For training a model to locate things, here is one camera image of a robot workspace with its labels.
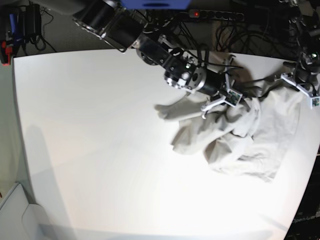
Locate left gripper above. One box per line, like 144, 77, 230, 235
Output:
279, 62, 320, 98

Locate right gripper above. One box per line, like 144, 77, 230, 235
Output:
164, 55, 237, 120

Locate white t-shirt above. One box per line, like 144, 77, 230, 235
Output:
154, 75, 304, 183

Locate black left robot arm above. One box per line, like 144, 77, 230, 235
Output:
280, 0, 320, 101

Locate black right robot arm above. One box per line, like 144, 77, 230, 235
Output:
37, 0, 243, 118

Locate white power strip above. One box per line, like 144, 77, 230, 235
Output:
188, 9, 245, 22

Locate blue box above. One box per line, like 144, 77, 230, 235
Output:
120, 0, 191, 10

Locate black power adapter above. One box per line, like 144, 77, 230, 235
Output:
18, 3, 42, 43

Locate white plastic bin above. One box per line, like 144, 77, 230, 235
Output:
0, 183, 64, 240

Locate red and blue tools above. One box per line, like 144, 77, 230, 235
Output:
0, 12, 14, 66

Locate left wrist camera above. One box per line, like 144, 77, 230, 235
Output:
309, 96, 320, 109

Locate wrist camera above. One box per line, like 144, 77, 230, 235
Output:
224, 89, 243, 107
309, 96, 320, 109

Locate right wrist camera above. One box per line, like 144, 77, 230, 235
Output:
224, 89, 243, 107

